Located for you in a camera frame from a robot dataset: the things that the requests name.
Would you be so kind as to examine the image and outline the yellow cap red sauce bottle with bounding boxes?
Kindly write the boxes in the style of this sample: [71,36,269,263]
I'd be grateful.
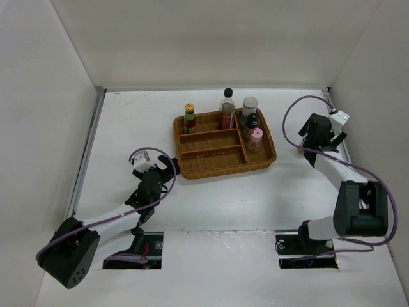
[183,103,196,134]

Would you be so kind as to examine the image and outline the pink cap spice jar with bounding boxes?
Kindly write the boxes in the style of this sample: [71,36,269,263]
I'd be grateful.
[247,128,263,153]

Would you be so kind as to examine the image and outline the black cap pepper grinder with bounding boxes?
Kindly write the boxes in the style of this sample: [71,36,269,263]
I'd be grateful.
[243,113,260,140]

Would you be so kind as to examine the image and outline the silver cap blue spice jar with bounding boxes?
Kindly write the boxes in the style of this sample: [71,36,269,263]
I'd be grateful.
[240,97,258,125]

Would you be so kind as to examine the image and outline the black cap clear sauce bottle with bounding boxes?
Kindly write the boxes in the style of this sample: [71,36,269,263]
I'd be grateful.
[219,88,236,130]

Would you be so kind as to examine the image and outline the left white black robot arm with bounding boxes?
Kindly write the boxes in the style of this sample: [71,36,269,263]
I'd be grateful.
[36,149,180,289]

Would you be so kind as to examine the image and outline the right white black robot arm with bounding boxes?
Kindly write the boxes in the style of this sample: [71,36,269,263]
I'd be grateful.
[296,112,388,253]

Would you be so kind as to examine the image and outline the clear lid red label jar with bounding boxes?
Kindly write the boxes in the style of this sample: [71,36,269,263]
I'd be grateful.
[298,144,305,155]

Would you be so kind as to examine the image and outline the brown wicker divided tray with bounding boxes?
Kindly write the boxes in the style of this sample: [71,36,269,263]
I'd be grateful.
[173,108,277,180]

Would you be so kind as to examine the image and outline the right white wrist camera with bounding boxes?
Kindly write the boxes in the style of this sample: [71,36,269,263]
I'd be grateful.
[328,110,350,134]

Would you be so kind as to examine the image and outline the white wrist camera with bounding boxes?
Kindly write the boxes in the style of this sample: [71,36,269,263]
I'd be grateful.
[128,150,153,173]
[328,110,350,134]

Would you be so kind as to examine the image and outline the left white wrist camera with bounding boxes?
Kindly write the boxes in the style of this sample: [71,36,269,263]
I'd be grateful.
[128,150,153,173]

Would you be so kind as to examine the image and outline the right aluminium table rail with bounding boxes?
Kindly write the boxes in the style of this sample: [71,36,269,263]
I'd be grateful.
[322,87,351,162]

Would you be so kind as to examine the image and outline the aluminium table rail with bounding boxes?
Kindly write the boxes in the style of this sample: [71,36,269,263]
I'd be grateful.
[63,86,107,220]
[322,87,351,162]

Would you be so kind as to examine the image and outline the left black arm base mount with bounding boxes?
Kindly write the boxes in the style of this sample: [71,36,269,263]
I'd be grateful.
[102,228,164,270]

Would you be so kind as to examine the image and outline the left aluminium table rail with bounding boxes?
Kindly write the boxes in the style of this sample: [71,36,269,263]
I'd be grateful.
[63,86,107,220]

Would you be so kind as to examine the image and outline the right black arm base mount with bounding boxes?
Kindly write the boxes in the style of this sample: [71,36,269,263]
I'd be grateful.
[275,232,338,269]

